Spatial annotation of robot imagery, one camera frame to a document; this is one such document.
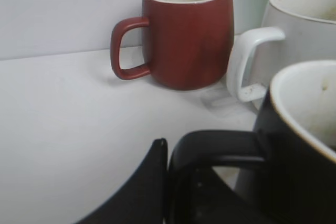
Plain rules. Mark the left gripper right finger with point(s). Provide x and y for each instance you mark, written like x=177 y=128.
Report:
x=209 y=200

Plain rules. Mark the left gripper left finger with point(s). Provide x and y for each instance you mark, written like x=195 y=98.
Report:
x=141 y=198

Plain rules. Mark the black mug white interior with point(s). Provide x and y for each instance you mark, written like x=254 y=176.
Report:
x=285 y=166

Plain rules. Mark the red ceramic mug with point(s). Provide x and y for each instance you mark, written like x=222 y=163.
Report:
x=186 y=44

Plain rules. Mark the white ceramic mug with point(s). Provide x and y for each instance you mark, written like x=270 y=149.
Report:
x=292 y=31

